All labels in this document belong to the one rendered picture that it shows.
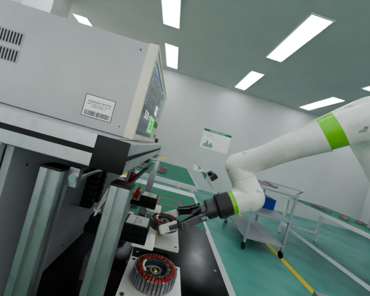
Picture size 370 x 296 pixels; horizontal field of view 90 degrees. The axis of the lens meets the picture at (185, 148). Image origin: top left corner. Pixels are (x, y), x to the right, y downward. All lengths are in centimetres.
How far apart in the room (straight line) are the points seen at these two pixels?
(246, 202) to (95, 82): 61
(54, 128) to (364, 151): 87
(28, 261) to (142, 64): 38
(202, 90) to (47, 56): 573
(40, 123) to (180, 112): 564
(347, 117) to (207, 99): 548
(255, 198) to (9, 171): 68
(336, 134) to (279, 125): 605
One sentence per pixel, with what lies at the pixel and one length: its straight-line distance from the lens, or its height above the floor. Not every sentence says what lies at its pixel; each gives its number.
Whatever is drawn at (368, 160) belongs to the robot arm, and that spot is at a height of 126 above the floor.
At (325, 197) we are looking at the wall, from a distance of 784.
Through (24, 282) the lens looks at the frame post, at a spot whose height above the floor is 89.
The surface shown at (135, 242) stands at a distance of 51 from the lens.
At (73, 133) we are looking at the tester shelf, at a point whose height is 111.
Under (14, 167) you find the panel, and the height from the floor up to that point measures 104.
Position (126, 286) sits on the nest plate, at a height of 78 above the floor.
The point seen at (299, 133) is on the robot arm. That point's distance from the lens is 73.
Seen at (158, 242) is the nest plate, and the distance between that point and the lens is 74.
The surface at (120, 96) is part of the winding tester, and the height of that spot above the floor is 120.
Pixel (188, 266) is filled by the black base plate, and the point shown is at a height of 77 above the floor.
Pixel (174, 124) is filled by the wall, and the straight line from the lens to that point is 583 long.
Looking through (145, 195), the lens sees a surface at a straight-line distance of 72.
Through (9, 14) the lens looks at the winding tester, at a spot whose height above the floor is 129.
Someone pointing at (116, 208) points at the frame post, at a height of 102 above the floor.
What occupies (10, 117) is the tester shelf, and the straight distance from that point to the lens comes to 33.
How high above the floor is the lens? 113
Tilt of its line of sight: level
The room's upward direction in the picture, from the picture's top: 16 degrees clockwise
